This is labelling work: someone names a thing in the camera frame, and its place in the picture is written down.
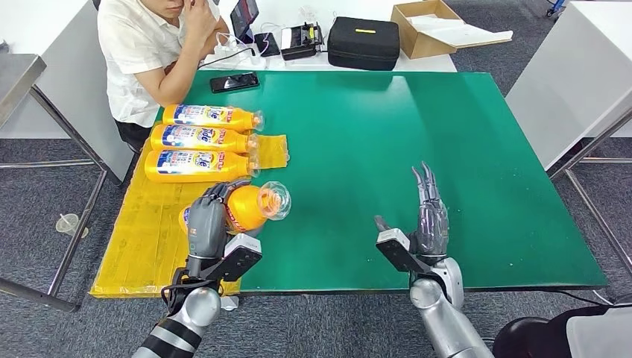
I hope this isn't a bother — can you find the yellow taped mat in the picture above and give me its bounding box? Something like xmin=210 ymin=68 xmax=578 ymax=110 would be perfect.
xmin=89 ymin=133 xmax=290 ymax=300

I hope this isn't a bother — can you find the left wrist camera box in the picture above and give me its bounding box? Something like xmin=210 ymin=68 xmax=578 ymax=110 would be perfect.
xmin=200 ymin=233 xmax=264 ymax=283

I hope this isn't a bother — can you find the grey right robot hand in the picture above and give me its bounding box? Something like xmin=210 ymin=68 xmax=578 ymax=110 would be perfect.
xmin=373 ymin=161 xmax=451 ymax=259

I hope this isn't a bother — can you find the orange detergent bottle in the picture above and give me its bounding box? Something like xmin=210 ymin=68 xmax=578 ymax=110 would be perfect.
xmin=150 ymin=123 xmax=259 ymax=154
xmin=177 ymin=180 xmax=293 ymax=237
xmin=162 ymin=104 xmax=265 ymax=134
xmin=144 ymin=148 xmax=261 ymax=184

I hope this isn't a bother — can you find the person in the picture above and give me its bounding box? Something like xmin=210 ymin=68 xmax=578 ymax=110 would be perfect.
xmin=97 ymin=0 xmax=230 ymax=149
xmin=492 ymin=302 xmax=632 ymax=358

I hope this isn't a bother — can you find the black power cable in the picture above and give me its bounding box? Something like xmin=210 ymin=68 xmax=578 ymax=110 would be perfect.
xmin=197 ymin=47 xmax=256 ymax=70

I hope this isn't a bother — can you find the white power strip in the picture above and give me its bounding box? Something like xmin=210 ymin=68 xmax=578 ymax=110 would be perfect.
xmin=204 ymin=32 xmax=266 ymax=69

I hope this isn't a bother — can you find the clear plastic cup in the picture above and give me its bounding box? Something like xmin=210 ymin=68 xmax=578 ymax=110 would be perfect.
xmin=55 ymin=213 xmax=90 ymax=241

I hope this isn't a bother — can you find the white paper sheet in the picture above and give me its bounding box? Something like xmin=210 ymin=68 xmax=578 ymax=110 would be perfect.
xmin=407 ymin=13 xmax=514 ymax=49

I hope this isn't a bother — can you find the black tablet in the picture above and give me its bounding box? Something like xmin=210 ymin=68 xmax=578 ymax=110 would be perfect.
xmin=230 ymin=0 xmax=260 ymax=45

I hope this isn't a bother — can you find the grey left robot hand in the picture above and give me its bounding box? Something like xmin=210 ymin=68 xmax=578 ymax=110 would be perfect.
xmin=186 ymin=180 xmax=253 ymax=260

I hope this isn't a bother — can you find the white desk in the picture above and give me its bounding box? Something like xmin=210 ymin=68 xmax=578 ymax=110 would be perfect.
xmin=504 ymin=0 xmax=632 ymax=172
xmin=0 ymin=0 xmax=135 ymax=185

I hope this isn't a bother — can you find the black smartphone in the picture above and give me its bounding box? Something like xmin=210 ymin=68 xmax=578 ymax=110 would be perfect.
xmin=209 ymin=72 xmax=261 ymax=94
xmin=253 ymin=32 xmax=282 ymax=58

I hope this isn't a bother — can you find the steel frame table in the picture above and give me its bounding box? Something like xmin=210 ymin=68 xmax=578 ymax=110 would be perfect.
xmin=546 ymin=106 xmax=632 ymax=277
xmin=0 ymin=53 xmax=109 ymax=314

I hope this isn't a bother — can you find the black zip case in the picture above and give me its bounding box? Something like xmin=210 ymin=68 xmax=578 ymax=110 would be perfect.
xmin=327 ymin=16 xmax=401 ymax=72

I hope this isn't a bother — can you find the person's left hand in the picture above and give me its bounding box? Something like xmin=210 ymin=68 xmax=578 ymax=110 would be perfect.
xmin=181 ymin=0 xmax=221 ymax=48

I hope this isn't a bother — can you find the cardboard box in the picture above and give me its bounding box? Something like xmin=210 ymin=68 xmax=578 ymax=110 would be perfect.
xmin=390 ymin=0 xmax=464 ymax=60

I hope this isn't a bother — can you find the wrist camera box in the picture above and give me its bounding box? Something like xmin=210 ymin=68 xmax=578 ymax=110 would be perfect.
xmin=375 ymin=227 xmax=431 ymax=275
xmin=200 ymin=233 xmax=264 ymax=283

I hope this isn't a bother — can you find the black desktop device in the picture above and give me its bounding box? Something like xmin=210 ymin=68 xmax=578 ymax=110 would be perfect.
xmin=280 ymin=22 xmax=326 ymax=62

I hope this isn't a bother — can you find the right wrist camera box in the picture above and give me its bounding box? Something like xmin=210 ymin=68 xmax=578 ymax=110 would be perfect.
xmin=375 ymin=227 xmax=431 ymax=275

